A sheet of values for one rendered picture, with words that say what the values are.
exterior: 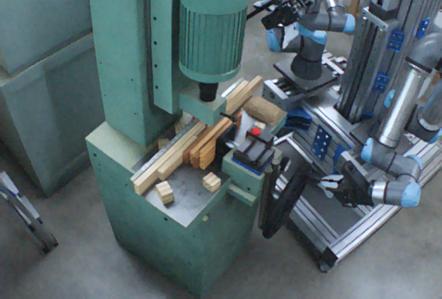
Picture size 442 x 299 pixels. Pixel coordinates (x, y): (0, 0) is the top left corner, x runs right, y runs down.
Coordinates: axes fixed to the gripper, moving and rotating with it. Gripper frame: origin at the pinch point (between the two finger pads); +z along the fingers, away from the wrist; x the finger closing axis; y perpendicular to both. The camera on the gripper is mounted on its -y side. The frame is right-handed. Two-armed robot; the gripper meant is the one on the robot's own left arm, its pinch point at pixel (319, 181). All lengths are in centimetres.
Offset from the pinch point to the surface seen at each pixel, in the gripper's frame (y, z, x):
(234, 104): -24.0, 31.4, 7.4
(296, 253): 78, 43, 22
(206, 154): -22.9, 23.9, -18.7
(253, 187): -9.8, 12.7, -16.9
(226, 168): -16.6, 20.3, -16.8
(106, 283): 43, 102, -53
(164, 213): -17, 27, -40
